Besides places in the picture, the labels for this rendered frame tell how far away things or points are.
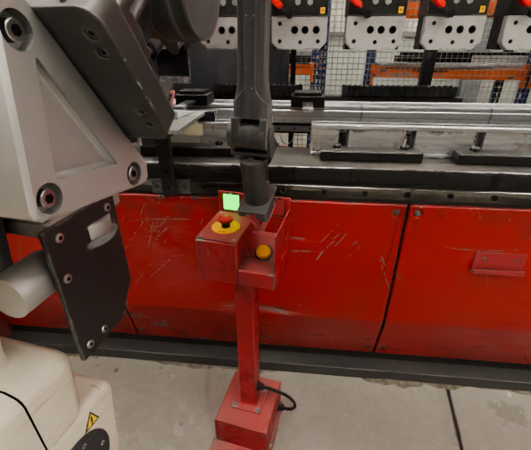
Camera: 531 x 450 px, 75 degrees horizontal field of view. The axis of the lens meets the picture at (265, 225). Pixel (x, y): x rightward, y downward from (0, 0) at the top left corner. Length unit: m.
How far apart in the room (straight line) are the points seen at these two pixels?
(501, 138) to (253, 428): 1.16
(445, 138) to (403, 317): 0.61
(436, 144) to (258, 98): 0.71
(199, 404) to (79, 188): 1.31
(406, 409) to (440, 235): 0.68
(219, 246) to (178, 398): 0.81
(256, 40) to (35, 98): 0.48
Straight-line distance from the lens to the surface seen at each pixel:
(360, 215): 1.10
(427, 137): 1.19
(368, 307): 1.31
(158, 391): 1.55
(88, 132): 0.23
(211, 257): 0.86
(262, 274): 0.84
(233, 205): 0.95
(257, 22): 0.63
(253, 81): 0.64
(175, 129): 0.93
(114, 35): 0.19
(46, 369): 0.46
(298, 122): 1.38
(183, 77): 1.19
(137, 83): 0.21
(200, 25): 0.31
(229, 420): 1.29
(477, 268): 1.30
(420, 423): 1.52
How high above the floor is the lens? 1.20
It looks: 28 degrees down
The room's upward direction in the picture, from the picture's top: straight up
